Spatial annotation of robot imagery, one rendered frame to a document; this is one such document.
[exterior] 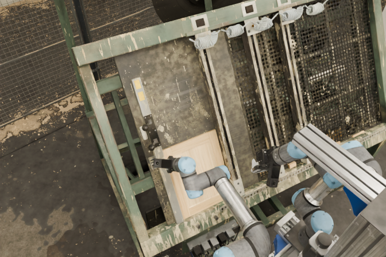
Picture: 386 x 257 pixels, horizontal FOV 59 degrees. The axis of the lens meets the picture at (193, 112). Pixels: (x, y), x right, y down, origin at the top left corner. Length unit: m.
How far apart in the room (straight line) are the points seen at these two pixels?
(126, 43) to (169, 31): 0.25
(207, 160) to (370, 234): 1.26
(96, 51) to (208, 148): 0.91
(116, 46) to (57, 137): 2.30
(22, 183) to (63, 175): 0.39
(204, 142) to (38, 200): 1.97
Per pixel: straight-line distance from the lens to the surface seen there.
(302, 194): 2.02
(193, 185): 1.57
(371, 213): 1.16
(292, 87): 2.40
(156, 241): 2.24
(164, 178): 2.10
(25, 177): 3.82
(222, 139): 2.15
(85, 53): 1.84
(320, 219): 1.99
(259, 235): 1.42
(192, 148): 2.14
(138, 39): 1.89
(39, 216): 3.54
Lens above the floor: 2.95
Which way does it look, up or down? 47 degrees down
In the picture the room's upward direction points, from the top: 1 degrees clockwise
